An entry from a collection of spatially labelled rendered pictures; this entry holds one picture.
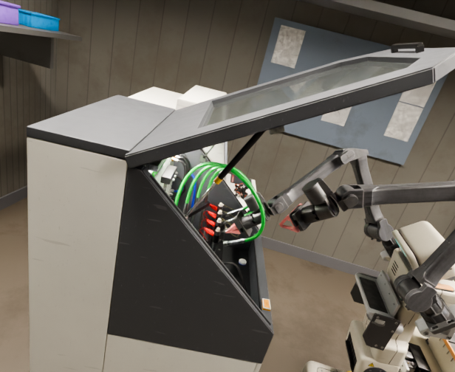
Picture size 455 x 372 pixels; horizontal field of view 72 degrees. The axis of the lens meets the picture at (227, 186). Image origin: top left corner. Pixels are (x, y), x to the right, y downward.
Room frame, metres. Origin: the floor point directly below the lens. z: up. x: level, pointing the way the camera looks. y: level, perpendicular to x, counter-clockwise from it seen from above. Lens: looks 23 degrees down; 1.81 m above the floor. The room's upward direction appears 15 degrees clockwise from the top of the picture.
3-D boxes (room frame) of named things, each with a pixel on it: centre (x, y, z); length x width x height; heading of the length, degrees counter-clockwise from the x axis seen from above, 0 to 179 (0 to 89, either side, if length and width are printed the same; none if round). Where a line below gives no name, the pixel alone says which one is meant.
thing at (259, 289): (1.19, -0.25, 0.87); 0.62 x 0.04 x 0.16; 4
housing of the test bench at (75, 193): (1.49, 0.48, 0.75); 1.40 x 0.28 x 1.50; 4
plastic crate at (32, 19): (2.28, 1.57, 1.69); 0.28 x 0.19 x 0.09; 176
